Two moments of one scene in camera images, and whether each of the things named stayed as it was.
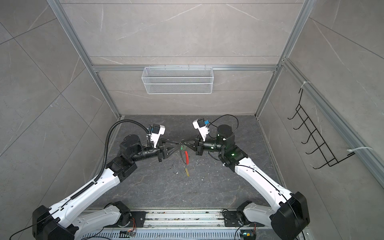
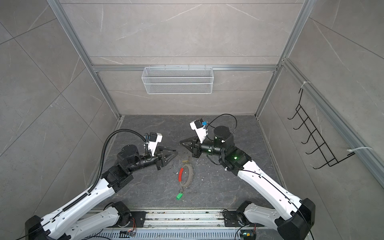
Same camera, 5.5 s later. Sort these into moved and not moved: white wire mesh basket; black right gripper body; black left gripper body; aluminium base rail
Moved: black left gripper body
Not moved: white wire mesh basket; aluminium base rail; black right gripper body
